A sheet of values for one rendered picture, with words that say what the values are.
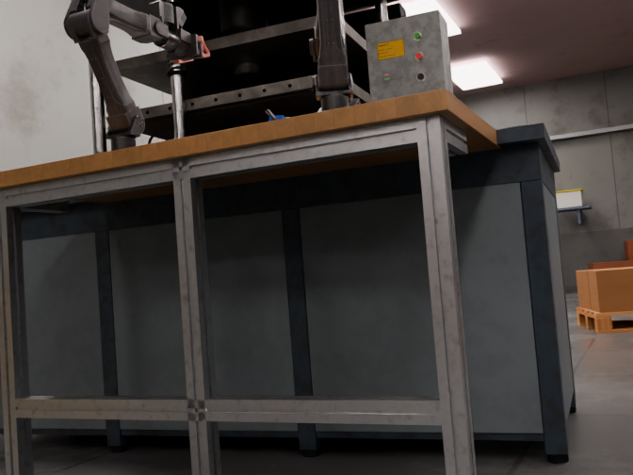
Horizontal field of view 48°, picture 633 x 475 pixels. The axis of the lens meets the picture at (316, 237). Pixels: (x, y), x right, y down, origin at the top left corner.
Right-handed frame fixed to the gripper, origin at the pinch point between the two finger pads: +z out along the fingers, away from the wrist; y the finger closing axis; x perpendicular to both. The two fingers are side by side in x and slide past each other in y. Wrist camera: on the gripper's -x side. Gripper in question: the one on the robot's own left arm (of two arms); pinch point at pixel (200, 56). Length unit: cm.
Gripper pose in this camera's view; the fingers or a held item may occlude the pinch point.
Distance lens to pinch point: 229.5
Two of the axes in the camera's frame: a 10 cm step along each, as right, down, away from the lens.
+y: -9.0, 0.9, 4.2
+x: 0.7, 9.9, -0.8
